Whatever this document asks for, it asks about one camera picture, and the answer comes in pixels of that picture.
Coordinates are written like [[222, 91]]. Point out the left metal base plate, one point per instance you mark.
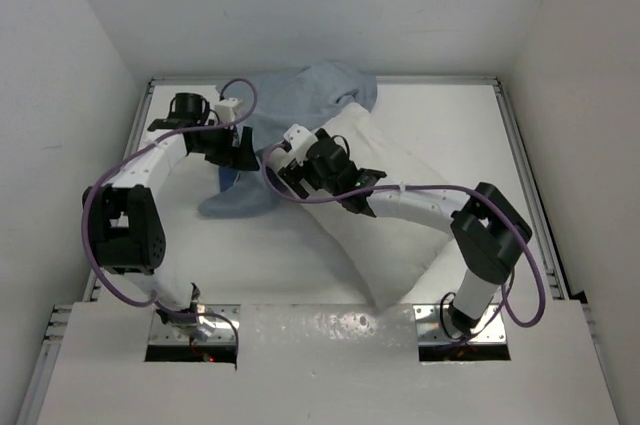
[[208, 328]]

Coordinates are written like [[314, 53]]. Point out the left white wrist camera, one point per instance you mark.
[[229, 111]]

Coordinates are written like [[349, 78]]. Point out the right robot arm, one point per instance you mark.
[[489, 232]]

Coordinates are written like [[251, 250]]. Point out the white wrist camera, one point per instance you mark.
[[297, 142], [229, 111]]

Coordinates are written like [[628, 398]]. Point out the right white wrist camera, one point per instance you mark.
[[297, 142]]

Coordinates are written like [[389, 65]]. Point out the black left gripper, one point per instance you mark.
[[242, 155]]

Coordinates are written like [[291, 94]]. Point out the aluminium table frame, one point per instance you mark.
[[465, 130]]

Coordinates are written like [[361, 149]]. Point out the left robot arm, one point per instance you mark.
[[121, 229]]

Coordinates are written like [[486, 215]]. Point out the white pillow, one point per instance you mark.
[[390, 254]]

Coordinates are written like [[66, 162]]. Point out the white front cover board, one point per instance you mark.
[[324, 365]]

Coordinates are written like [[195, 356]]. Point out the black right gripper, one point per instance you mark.
[[294, 174]]

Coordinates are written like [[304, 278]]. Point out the blue patterned pillowcase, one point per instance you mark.
[[308, 96]]

